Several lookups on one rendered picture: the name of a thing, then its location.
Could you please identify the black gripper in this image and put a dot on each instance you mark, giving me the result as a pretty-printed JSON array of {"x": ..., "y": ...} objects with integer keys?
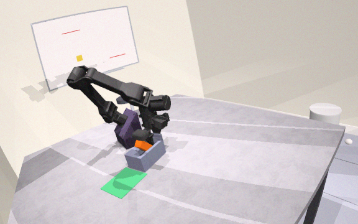
[{"x": 145, "y": 134}]

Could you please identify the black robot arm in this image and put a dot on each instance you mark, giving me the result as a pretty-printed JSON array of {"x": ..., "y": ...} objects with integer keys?
[{"x": 81, "y": 78}]

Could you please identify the orange l-shaped part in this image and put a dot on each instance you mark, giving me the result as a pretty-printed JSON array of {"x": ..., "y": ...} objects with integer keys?
[{"x": 143, "y": 145}]

